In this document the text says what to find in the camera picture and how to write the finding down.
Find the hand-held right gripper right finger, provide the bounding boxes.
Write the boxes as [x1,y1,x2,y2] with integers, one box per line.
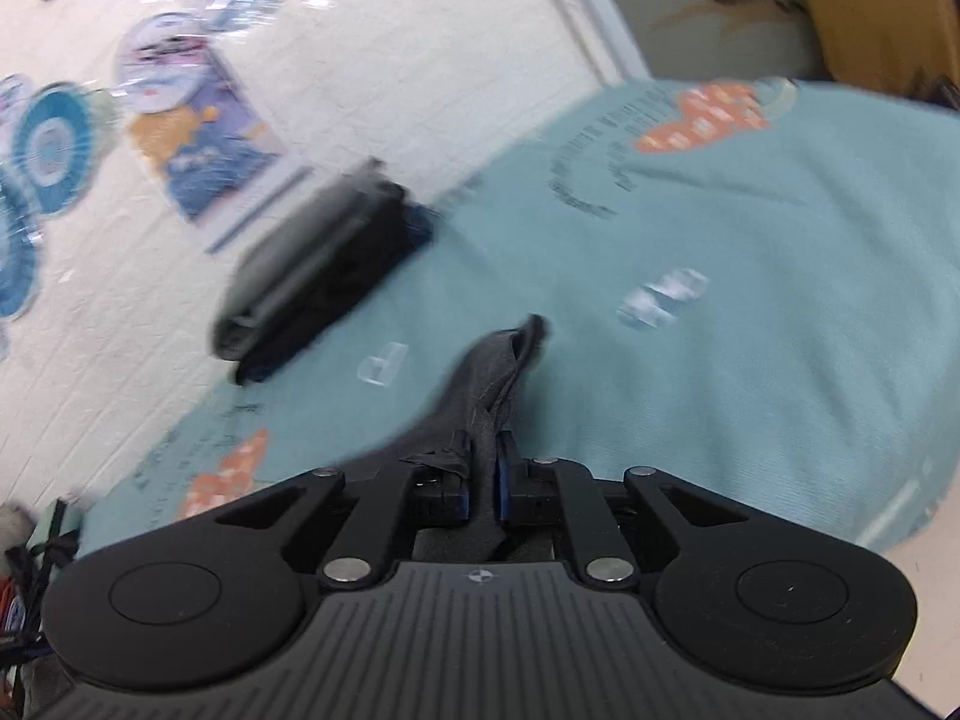
[491,433,752,587]

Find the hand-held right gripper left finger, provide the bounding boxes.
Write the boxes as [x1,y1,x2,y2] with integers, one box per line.
[214,454,475,590]

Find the dark grey pants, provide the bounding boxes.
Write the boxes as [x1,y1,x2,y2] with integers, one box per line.
[345,313,554,565]

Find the black folded garment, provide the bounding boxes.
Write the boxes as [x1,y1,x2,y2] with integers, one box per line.
[234,184,434,385]

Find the navy folded garment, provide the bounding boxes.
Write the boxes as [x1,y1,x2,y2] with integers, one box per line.
[403,202,437,250]

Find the teal printed bed sheet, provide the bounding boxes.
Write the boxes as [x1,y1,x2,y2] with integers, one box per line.
[75,75,960,565]

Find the grey pillow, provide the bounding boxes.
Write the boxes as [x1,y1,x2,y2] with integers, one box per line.
[0,502,35,550]

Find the red folded cloth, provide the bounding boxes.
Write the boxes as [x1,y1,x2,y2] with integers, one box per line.
[0,576,25,640]

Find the brown cardboard box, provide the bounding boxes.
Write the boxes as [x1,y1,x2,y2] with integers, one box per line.
[786,0,960,104]

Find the wall poster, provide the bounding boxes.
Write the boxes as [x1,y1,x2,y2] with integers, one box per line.
[127,45,317,254]

